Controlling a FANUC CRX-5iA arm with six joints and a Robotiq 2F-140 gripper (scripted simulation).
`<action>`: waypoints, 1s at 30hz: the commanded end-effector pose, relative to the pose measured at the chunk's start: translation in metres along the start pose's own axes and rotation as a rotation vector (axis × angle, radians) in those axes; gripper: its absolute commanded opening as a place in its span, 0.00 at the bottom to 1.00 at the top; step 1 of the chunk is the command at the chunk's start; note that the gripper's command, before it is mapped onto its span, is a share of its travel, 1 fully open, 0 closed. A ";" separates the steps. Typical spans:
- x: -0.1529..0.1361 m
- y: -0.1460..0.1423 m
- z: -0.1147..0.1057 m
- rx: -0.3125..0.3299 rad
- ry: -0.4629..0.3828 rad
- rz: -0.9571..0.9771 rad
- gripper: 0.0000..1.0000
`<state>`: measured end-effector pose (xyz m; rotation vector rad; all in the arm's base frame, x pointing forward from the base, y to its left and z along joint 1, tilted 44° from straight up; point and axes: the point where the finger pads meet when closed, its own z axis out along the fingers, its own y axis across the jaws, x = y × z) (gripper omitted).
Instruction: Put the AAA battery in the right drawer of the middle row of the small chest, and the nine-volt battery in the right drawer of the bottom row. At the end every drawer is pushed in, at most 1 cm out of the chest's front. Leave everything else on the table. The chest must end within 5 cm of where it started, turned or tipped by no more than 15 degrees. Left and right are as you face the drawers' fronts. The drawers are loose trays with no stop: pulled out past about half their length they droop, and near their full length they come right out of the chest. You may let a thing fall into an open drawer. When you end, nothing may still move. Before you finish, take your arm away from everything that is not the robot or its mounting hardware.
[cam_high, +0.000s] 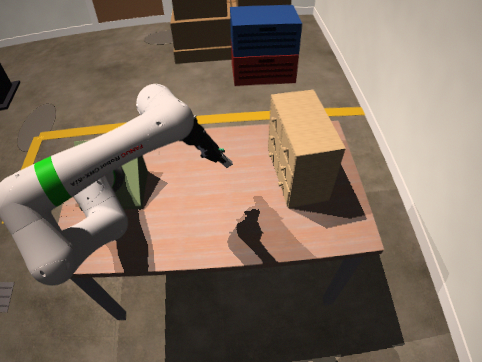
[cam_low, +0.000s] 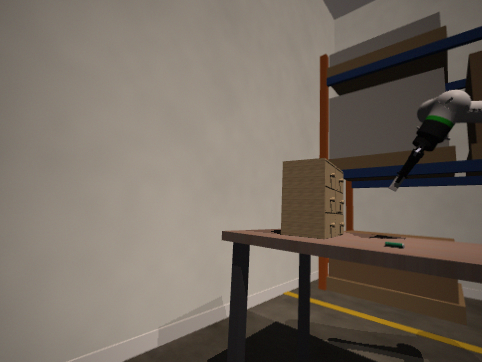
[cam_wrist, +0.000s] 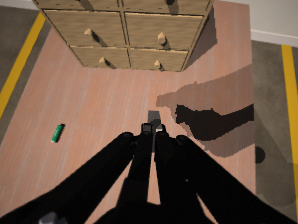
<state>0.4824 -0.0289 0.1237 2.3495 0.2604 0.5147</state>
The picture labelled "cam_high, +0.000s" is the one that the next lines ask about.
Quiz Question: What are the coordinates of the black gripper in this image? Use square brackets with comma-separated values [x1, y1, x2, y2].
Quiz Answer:
[183, 123, 233, 168]

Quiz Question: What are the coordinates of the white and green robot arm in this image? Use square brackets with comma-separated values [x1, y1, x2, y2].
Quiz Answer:
[0, 84, 198, 286]

